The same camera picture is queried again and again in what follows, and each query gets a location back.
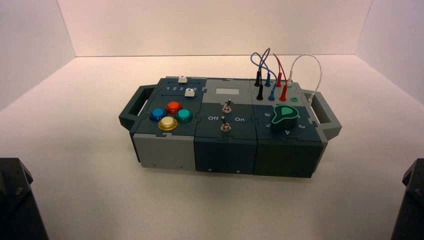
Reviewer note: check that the green push button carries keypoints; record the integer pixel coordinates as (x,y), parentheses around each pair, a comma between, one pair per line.
(183,115)

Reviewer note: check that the green topped rotary knob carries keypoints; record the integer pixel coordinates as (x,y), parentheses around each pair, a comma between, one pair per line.
(284,118)

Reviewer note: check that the blue push button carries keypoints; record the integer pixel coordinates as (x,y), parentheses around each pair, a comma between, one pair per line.
(157,115)

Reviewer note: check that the small rectangular display screen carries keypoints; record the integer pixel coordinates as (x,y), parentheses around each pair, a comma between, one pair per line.
(225,91)

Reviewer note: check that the green banana socket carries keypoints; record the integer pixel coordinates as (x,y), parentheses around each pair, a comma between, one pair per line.
(294,99)

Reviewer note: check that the red push button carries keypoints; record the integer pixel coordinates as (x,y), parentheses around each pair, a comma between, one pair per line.
(173,107)

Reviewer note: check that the yellow push button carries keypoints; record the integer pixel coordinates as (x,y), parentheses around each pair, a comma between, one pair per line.
(168,123)

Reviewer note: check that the metal toggle switch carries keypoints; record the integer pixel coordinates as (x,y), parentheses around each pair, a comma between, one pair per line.
(227,106)
(225,126)

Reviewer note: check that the dark teal grey control box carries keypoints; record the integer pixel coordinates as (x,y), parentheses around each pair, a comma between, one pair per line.
(225,155)

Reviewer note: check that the white slider knob down arrow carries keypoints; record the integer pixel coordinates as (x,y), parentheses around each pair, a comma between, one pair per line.
(182,79)

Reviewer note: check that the white slider knob up arrow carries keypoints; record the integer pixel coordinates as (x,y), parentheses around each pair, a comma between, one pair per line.
(189,93)

